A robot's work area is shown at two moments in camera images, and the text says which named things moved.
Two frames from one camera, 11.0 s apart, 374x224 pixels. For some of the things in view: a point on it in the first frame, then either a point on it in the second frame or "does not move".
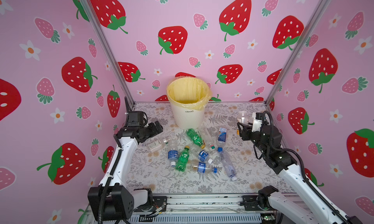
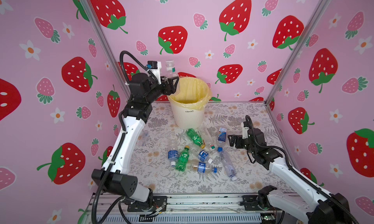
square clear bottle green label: x=158 y=144 to x=170 y=69
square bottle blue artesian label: x=221 y=139 does not move
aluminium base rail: x=197 y=209 does not move
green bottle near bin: x=196 y=138 does not move
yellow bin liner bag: x=190 y=92 does not move
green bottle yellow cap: x=181 y=164 does not move
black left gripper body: x=150 y=131 to x=154 y=94
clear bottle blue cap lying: x=200 y=167 does not move
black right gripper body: x=254 y=138 to x=241 y=142
